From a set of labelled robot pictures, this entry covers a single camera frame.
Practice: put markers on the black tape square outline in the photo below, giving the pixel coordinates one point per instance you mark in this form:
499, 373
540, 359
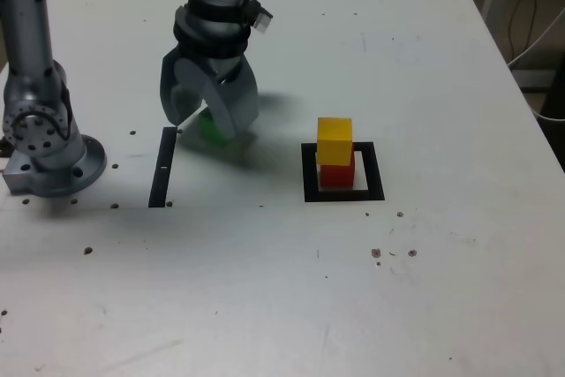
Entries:
344, 197

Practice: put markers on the small gripper camera box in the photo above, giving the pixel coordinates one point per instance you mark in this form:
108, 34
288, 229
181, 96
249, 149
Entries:
264, 23

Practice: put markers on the black tape strip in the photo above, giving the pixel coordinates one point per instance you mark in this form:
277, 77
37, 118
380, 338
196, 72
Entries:
161, 174

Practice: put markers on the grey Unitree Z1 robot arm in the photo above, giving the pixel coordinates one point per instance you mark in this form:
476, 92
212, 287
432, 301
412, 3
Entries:
26, 19

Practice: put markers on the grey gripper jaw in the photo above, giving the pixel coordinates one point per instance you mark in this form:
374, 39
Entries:
243, 103
167, 94

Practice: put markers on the grey box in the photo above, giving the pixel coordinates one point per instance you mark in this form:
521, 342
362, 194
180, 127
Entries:
534, 80

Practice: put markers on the yellow cube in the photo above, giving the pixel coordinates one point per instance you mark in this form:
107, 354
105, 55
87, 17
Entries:
334, 147

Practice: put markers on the green cube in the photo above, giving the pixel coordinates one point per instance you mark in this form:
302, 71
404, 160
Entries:
212, 132

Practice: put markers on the red cube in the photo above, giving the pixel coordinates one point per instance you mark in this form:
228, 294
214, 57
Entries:
337, 177

